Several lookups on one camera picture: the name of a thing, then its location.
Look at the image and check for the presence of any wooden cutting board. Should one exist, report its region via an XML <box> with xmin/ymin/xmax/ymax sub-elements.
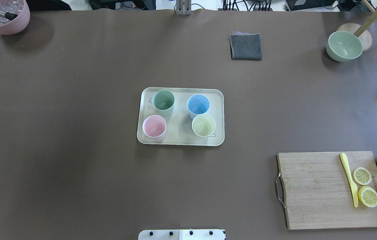
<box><xmin>277</xmin><ymin>151</ymin><xmax>377</xmax><ymax>230</ymax></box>

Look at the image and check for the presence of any dark grey folded cloth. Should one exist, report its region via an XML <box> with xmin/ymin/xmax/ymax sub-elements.
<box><xmin>229</xmin><ymin>31</ymin><xmax>262</xmax><ymax>61</ymax></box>

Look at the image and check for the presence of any blue cup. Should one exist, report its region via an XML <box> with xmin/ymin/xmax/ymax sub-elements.
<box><xmin>187</xmin><ymin>94</ymin><xmax>210</xmax><ymax>119</ymax></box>

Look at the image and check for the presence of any aluminium frame post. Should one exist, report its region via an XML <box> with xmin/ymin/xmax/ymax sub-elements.
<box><xmin>175</xmin><ymin>0</ymin><xmax>192</xmax><ymax>16</ymax></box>

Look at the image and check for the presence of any yellow plastic knife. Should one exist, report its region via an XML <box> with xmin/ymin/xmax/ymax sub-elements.
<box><xmin>340</xmin><ymin>152</ymin><xmax>359</xmax><ymax>208</ymax></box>

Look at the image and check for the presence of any pale yellow cup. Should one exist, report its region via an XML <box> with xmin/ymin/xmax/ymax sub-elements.
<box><xmin>192</xmin><ymin>114</ymin><xmax>216</xmax><ymax>138</ymax></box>

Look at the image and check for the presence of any pink cup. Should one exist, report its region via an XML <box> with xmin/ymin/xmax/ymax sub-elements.
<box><xmin>142</xmin><ymin>115</ymin><xmax>167</xmax><ymax>141</ymax></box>

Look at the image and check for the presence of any pink bowl with ice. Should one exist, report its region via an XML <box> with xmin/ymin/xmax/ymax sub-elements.
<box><xmin>0</xmin><ymin>0</ymin><xmax>30</xmax><ymax>35</ymax></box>

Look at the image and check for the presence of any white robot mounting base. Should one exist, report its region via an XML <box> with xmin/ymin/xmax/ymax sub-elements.
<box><xmin>138</xmin><ymin>228</ymin><xmax>226</xmax><ymax>240</ymax></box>

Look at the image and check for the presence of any lemon slice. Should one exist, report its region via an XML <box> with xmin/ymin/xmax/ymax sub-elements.
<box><xmin>358</xmin><ymin>186</ymin><xmax>377</xmax><ymax>208</ymax></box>
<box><xmin>353</xmin><ymin>167</ymin><xmax>372</xmax><ymax>186</ymax></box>

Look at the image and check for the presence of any wooden stand with round base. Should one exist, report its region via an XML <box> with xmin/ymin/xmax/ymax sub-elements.
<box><xmin>336</xmin><ymin>0</ymin><xmax>377</xmax><ymax>52</ymax></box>

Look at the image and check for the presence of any green bowl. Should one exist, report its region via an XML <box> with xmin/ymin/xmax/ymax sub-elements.
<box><xmin>326</xmin><ymin>31</ymin><xmax>363</xmax><ymax>62</ymax></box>

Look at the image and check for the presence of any green cup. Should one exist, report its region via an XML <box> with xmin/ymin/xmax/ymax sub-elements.
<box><xmin>152</xmin><ymin>90</ymin><xmax>175</xmax><ymax>116</ymax></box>

